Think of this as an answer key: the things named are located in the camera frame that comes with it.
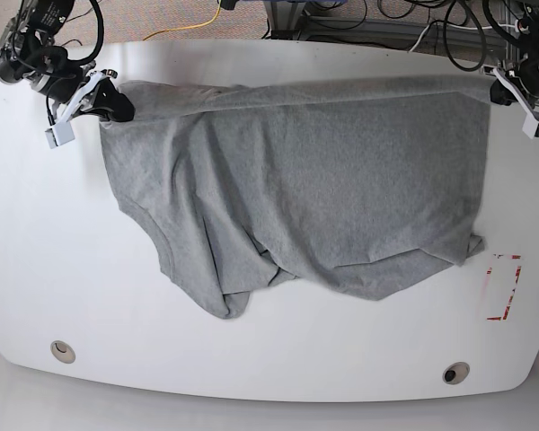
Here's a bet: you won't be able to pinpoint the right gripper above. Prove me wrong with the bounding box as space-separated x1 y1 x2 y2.
45 69 136 127

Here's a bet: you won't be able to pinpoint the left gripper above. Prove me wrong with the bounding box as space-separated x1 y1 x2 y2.
482 66 539 119

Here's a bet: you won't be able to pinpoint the grey t-shirt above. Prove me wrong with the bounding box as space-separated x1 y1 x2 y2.
100 75 490 319

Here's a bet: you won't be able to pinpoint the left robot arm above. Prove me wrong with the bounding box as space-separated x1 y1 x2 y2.
443 1 539 138

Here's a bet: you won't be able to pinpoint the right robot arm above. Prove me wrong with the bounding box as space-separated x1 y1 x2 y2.
0 1 135 129

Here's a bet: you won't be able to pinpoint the red tape rectangle marking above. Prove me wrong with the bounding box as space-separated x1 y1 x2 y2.
481 254 524 322

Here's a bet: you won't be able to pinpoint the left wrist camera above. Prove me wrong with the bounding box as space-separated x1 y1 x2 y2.
522 114 539 139

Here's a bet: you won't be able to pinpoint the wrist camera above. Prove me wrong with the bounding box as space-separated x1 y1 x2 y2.
522 114 539 139
45 122 75 149

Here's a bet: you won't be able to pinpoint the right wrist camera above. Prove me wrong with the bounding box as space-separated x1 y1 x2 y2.
45 122 75 149

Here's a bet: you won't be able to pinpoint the white cable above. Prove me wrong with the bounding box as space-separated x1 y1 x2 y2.
408 21 517 53

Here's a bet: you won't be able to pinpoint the yellow cable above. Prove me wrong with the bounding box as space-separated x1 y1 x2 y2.
142 0 221 42

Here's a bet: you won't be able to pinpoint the aluminium frame rail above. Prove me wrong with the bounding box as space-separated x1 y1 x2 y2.
263 1 519 67

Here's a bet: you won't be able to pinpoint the left table cable grommet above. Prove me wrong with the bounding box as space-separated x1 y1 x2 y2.
50 340 75 365

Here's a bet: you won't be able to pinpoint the table cable grommet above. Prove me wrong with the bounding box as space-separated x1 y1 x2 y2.
442 362 470 385
50 340 75 365

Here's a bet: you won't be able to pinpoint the right table cable grommet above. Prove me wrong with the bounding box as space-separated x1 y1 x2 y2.
442 362 470 385

